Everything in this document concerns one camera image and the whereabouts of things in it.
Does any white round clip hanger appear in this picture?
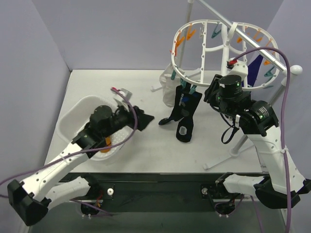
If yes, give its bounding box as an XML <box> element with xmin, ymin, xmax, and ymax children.
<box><xmin>171</xmin><ymin>19</ymin><xmax>281</xmax><ymax>90</ymax></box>

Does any aluminium rail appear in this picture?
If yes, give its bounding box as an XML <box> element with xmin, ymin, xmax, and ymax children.
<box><xmin>46</xmin><ymin>182</ymin><xmax>71</xmax><ymax>205</ymax></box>

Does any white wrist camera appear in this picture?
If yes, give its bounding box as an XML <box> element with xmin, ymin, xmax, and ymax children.
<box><xmin>111</xmin><ymin>87</ymin><xmax>132</xmax><ymax>108</ymax></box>
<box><xmin>226</xmin><ymin>58</ymin><xmax>248</xmax><ymax>80</ymax></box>

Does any silver white drying rack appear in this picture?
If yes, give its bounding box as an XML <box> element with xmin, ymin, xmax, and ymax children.
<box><xmin>150</xmin><ymin>0</ymin><xmax>303</xmax><ymax>170</ymax></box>

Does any black blue sock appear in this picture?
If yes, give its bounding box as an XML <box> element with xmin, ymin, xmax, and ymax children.
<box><xmin>158</xmin><ymin>85</ymin><xmax>190</xmax><ymax>125</ymax></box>
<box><xmin>176</xmin><ymin>91</ymin><xmax>202</xmax><ymax>143</ymax></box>

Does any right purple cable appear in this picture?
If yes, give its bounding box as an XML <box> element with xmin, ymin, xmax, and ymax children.
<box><xmin>233</xmin><ymin>47</ymin><xmax>292</xmax><ymax>233</ymax></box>

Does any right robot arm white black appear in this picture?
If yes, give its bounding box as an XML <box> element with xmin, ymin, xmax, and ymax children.
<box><xmin>204</xmin><ymin>74</ymin><xmax>311</xmax><ymax>209</ymax></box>

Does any striped olive sock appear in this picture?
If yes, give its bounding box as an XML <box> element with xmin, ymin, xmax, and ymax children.
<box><xmin>100</xmin><ymin>136</ymin><xmax>112</xmax><ymax>153</ymax></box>

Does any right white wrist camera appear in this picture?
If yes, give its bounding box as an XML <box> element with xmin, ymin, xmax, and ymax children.
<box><xmin>226</xmin><ymin>58</ymin><xmax>248</xmax><ymax>80</ymax></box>

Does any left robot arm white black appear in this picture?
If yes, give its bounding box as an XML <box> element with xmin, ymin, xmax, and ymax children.
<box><xmin>7</xmin><ymin>105</ymin><xmax>154</xmax><ymax>226</ymax></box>

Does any purple sock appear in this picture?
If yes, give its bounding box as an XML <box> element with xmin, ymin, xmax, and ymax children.
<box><xmin>247</xmin><ymin>55</ymin><xmax>263</xmax><ymax>87</ymax></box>

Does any white sock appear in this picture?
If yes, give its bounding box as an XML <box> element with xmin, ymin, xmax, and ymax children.
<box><xmin>159</xmin><ymin>64</ymin><xmax>180</xmax><ymax>107</ymax></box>

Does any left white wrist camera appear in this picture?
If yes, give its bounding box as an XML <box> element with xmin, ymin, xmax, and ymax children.
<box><xmin>111</xmin><ymin>87</ymin><xmax>132</xmax><ymax>108</ymax></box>

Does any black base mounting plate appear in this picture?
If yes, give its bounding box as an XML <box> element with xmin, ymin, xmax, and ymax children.
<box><xmin>69</xmin><ymin>173</ymin><xmax>234</xmax><ymax>214</ymax></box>

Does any white plastic basket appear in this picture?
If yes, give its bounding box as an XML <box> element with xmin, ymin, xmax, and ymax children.
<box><xmin>56</xmin><ymin>96</ymin><xmax>132</xmax><ymax>150</ymax></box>

